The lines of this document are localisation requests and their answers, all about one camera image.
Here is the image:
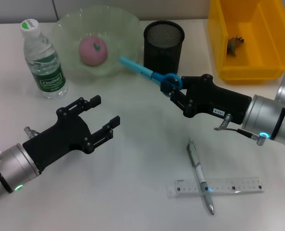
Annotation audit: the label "translucent green fruit bowl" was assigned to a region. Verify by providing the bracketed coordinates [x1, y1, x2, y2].
[51, 7, 144, 85]

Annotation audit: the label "clear plastic ruler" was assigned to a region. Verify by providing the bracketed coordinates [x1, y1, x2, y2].
[166, 177, 265, 198]

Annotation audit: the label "blue scissors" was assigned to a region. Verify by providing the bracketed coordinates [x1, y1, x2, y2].
[118, 56, 183, 98]

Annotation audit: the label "silver ballpoint pen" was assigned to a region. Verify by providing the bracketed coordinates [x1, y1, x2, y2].
[186, 137, 215, 216]

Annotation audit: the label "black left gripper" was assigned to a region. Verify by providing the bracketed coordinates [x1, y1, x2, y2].
[22, 95, 122, 174]

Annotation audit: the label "black mesh pen holder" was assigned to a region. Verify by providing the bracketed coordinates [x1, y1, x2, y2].
[143, 20, 185, 76]

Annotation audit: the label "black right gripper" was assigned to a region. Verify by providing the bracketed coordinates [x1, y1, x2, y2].
[160, 73, 253, 126]

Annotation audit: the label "clear green-label water bottle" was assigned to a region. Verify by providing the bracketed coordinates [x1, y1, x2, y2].
[20, 18, 69, 100]

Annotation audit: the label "right gripper grey cable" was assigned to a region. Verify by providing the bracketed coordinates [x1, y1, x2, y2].
[213, 113, 271, 147]

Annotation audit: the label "yellow plastic bin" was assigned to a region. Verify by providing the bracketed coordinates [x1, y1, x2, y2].
[207, 0, 285, 85]

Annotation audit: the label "pink toy peach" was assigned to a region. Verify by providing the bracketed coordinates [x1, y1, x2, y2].
[78, 35, 109, 66]

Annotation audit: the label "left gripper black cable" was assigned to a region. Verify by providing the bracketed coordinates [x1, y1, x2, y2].
[24, 126, 41, 141]

